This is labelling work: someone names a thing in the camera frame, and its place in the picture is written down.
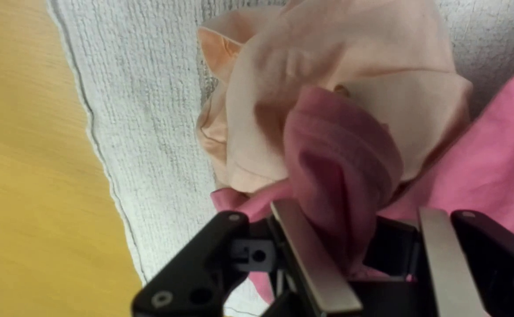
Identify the peach cloth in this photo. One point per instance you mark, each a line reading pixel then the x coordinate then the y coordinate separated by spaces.
pixel 373 53

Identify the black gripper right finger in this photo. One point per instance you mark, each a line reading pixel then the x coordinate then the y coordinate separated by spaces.
pixel 486 258

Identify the white towel cloth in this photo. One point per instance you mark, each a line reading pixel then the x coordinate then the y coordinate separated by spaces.
pixel 151 117

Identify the pink cloth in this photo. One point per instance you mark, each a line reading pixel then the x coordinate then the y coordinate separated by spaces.
pixel 338 164

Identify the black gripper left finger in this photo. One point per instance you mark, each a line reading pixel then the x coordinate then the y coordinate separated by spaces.
pixel 310 265

